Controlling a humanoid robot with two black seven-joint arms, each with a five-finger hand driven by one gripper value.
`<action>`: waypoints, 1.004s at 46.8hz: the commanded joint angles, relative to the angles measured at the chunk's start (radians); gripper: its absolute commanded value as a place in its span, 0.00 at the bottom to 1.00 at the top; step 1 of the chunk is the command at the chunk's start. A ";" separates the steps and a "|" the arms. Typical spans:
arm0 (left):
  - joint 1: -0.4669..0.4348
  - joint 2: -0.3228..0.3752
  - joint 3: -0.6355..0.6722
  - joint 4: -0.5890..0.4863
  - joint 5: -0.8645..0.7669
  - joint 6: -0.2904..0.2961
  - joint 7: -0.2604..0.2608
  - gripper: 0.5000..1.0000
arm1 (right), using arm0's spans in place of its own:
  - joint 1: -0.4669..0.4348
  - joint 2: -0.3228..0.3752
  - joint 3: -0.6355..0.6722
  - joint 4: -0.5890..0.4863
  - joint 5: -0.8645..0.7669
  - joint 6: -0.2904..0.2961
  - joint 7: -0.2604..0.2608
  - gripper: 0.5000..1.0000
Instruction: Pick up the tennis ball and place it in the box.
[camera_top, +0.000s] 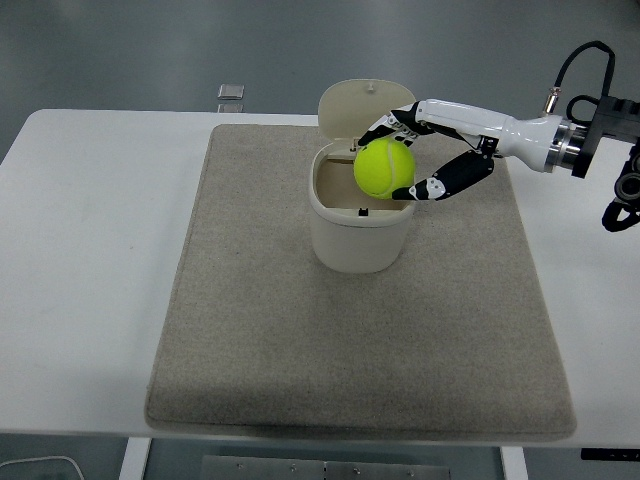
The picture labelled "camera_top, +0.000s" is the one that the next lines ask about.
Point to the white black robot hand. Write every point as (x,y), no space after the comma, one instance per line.
(520,137)

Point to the yellow tennis ball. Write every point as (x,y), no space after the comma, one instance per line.
(382,167)

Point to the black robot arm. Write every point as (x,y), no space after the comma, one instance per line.
(607,117)

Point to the cream bin with flip lid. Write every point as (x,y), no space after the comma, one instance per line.
(357,245)

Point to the beige felt mat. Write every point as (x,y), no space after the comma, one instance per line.
(325,350)

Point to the small silver floor plate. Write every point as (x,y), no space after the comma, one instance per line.
(231,90)
(230,107)

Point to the white table leg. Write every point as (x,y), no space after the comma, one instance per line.
(514,464)
(134,459)

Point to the black table control panel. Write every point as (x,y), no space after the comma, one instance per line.
(610,454)

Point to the grey metal plate with screws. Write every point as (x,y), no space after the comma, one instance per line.
(325,470)

